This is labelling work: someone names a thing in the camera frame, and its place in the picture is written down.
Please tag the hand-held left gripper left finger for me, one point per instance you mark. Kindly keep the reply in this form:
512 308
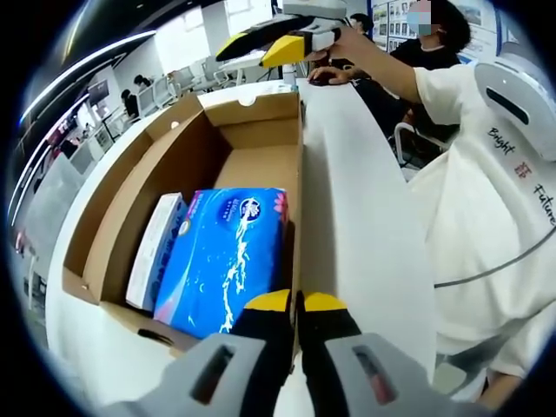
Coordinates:
243 369

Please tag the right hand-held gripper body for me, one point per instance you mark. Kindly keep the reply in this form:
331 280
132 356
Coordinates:
315 8

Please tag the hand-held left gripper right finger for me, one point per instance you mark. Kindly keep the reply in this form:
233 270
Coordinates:
343 369

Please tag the blue soft tissue pack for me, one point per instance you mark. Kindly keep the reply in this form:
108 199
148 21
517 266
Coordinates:
208 260

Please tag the brown cardboard shoe box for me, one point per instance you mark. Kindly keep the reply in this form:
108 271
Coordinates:
260 165

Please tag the person's right hand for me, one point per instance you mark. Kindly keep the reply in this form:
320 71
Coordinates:
347 48

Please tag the white framed chair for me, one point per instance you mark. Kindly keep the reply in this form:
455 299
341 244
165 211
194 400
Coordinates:
397 130

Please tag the small white orange carton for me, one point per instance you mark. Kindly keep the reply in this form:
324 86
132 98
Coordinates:
150 247

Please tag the operator in white shirt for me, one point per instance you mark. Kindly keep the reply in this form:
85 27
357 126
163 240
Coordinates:
478 208

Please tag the white chest device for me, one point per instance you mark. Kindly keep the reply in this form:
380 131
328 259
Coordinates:
512 78

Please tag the blue white wall poster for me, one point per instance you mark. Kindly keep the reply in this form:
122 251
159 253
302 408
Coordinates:
482 26

